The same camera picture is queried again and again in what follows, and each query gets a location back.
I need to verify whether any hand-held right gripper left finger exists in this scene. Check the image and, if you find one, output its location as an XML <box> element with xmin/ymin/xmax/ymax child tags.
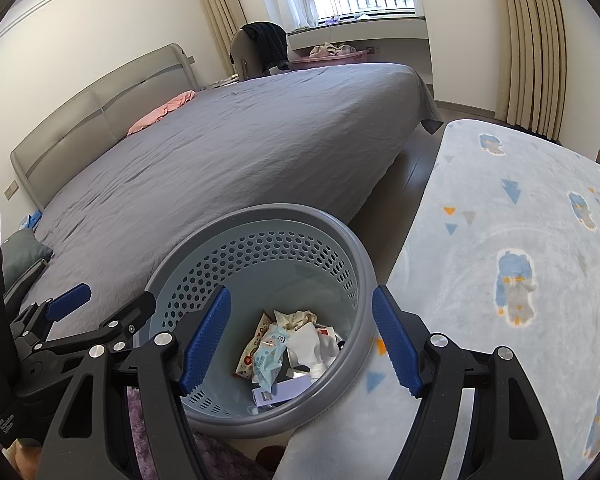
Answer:
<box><xmin>35</xmin><ymin>285</ymin><xmax>232</xmax><ymax>480</ymax></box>

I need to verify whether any long purple box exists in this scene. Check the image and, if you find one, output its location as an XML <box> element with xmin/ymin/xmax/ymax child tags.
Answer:
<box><xmin>252</xmin><ymin>375</ymin><xmax>313</xmax><ymax>406</ymax></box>

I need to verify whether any light blue printed blanket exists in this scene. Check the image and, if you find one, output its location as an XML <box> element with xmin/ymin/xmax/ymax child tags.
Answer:
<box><xmin>275</xmin><ymin>119</ymin><xmax>600</xmax><ymax>480</ymax></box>

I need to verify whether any pile of beige clothes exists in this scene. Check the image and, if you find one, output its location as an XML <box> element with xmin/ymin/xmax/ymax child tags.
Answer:
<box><xmin>309</xmin><ymin>42</ymin><xmax>358</xmax><ymax>59</ymax></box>

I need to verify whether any grey perforated plastic basket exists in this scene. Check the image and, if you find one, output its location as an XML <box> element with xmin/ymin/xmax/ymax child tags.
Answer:
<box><xmin>142</xmin><ymin>203</ymin><xmax>381</xmax><ymax>441</ymax></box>

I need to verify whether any pink storage box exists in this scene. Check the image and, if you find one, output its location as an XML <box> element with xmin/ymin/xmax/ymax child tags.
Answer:
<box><xmin>290</xmin><ymin>49</ymin><xmax>371</xmax><ymax>72</ymax></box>

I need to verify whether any pink cloth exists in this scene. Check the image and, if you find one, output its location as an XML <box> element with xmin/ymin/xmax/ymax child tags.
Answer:
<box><xmin>127</xmin><ymin>91</ymin><xmax>197</xmax><ymax>136</ymax></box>

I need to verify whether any beige chair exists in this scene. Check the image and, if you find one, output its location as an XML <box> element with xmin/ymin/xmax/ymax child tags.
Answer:
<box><xmin>230</xmin><ymin>27</ymin><xmax>288</xmax><ymax>81</ymax></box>

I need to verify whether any wide beige curtain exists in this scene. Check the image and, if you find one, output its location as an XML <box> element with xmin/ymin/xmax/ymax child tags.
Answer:
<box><xmin>495</xmin><ymin>0</ymin><xmax>568</xmax><ymax>141</ymax></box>

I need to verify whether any white tissue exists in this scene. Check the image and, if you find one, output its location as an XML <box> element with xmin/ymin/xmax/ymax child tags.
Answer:
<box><xmin>285</xmin><ymin>322</ymin><xmax>341</xmax><ymax>376</ymax></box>

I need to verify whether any grey padded headboard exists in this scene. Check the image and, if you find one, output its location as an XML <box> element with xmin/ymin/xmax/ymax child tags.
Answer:
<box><xmin>10</xmin><ymin>43</ymin><xmax>201</xmax><ymax>211</ymax></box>

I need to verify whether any grey bed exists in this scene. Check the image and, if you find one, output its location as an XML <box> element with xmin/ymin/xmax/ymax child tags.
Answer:
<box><xmin>30</xmin><ymin>62</ymin><xmax>445</xmax><ymax>361</ymax></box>

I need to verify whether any blue white tissue pack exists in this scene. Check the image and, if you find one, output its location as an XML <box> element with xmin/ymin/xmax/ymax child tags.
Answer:
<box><xmin>250</xmin><ymin>325</ymin><xmax>293</xmax><ymax>391</ymax></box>

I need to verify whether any printed paper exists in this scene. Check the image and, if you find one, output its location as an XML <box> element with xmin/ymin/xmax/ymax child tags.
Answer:
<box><xmin>272</xmin><ymin>309</ymin><xmax>318</xmax><ymax>333</ymax></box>

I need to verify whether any narrow beige curtain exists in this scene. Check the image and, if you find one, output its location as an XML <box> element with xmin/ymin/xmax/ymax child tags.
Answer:
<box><xmin>187</xmin><ymin>0</ymin><xmax>248</xmax><ymax>48</ymax></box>

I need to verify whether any grey pillow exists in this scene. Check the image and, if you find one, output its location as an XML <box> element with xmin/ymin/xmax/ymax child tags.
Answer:
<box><xmin>2</xmin><ymin>230</ymin><xmax>55</xmax><ymax>286</ymax></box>

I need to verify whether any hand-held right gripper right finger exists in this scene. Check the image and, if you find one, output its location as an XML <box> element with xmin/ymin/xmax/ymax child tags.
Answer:
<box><xmin>371</xmin><ymin>285</ymin><xmax>565</xmax><ymax>480</ymax></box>

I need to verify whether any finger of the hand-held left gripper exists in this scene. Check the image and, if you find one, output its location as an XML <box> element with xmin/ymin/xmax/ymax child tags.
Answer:
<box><xmin>30</xmin><ymin>290</ymin><xmax>157</xmax><ymax>358</ymax></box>
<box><xmin>10</xmin><ymin>282</ymin><xmax>92</xmax><ymax>345</ymax></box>

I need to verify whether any red patterned snack wrapper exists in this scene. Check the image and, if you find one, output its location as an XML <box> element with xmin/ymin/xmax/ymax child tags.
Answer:
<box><xmin>235</xmin><ymin>312</ymin><xmax>276</xmax><ymax>378</ymax></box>

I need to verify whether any black jacket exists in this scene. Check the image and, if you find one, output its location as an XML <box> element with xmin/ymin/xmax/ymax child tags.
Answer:
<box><xmin>241</xmin><ymin>21</ymin><xmax>290</xmax><ymax>73</ymax></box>

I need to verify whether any white window bench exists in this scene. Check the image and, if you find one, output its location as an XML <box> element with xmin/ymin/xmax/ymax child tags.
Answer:
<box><xmin>287</xmin><ymin>17</ymin><xmax>431</xmax><ymax>68</ymax></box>

